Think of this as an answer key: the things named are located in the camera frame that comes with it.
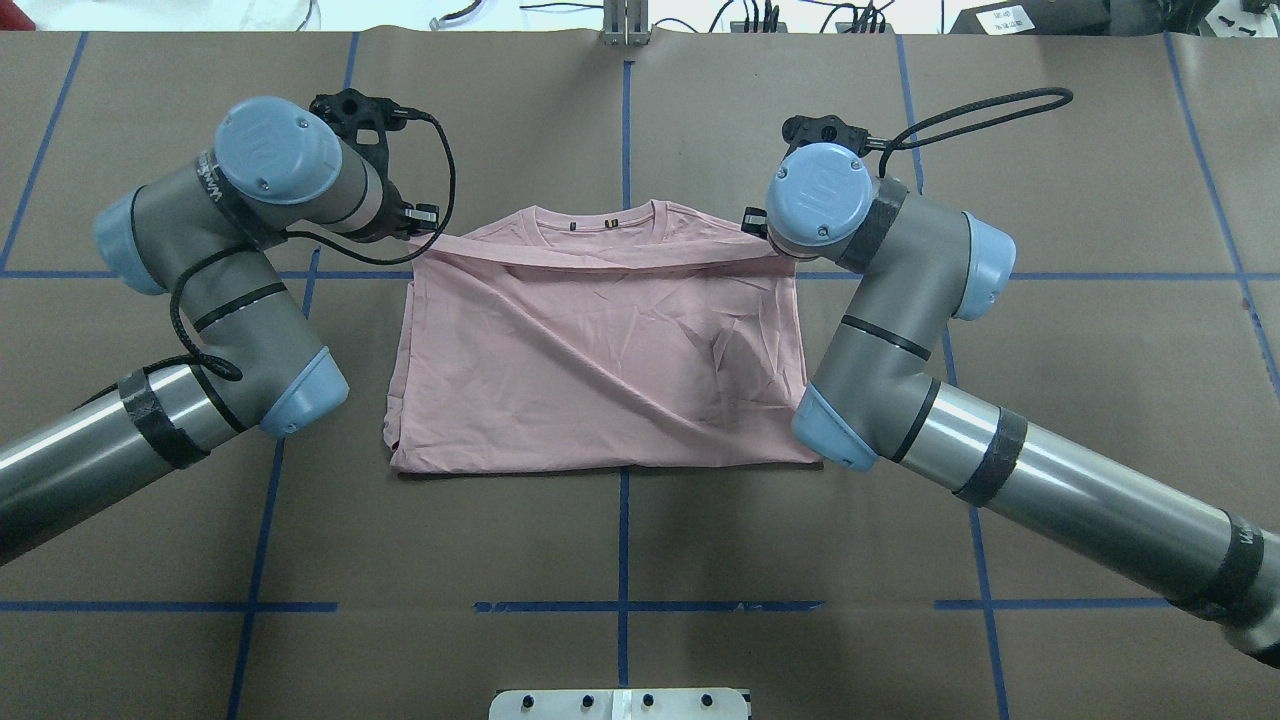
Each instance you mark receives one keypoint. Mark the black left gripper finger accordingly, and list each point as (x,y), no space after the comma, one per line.
(422,216)

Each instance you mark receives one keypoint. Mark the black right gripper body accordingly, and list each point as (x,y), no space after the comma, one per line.
(753,219)

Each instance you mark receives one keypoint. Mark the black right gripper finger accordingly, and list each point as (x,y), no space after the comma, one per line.
(755,222)

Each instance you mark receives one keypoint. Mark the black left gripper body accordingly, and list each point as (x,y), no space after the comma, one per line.
(391,217)

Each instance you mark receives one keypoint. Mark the pink Snoopy t-shirt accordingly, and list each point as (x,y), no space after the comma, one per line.
(657,336)

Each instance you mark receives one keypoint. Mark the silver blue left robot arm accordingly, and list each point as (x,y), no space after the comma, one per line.
(200,238)

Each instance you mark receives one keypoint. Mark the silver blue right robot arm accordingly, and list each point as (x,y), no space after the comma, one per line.
(922,264)

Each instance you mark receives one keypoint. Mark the long black box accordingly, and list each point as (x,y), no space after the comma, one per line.
(1080,18)

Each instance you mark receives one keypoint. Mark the aluminium frame post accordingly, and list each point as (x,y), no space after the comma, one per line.
(626,23)

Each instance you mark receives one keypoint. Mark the white camera post with base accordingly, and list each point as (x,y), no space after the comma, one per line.
(622,703)

